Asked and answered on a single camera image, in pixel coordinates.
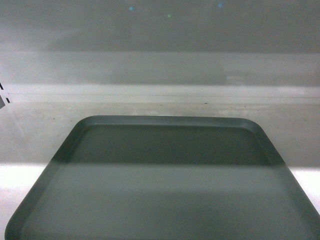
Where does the grey rectangular serving tray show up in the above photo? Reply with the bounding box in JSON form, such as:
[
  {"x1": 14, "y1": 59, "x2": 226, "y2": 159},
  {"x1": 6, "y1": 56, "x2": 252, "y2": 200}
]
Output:
[{"x1": 4, "y1": 116, "x2": 320, "y2": 240}]

